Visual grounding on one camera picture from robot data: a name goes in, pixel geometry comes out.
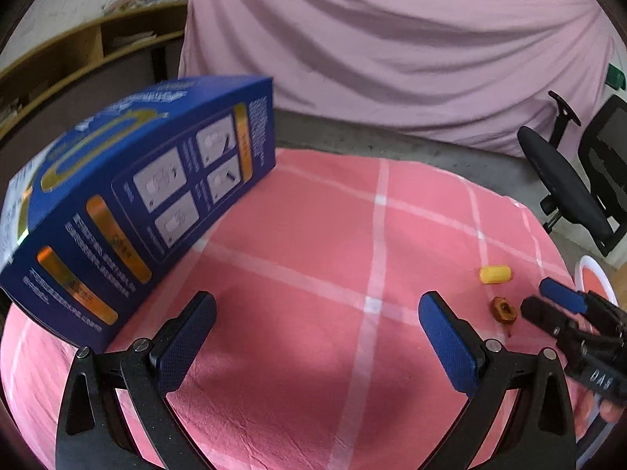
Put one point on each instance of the blue cardboard box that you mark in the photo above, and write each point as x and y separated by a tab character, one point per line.
147	181

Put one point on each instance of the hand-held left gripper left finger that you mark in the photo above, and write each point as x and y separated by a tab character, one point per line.
186	338

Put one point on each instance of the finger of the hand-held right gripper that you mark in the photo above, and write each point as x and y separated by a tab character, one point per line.
541	313
563	296

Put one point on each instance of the pink hanging curtain cloth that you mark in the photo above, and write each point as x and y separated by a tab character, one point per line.
392	49

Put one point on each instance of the pink checked tablecloth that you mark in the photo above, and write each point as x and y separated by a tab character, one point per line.
318	235

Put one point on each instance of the red plastic bucket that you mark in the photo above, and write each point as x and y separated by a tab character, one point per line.
597	435

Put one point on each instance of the wooden wall shelf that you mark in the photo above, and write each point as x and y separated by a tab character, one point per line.
83	34

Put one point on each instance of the green wall object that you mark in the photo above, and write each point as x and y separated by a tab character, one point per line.
615	77

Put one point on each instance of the black office chair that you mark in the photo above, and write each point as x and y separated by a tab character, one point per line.
563	181

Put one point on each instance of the yellow capsule shell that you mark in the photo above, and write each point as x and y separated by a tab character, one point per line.
495	274

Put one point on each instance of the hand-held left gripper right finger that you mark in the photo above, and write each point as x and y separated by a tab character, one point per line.
448	342

